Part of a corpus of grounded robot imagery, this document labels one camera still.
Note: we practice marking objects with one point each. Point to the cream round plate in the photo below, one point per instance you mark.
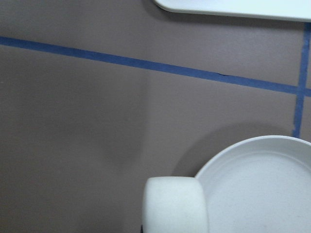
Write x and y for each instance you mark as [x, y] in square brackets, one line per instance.
[259, 185]

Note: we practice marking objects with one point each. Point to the white bear tray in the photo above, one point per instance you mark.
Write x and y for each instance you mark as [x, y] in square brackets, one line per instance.
[290, 10]

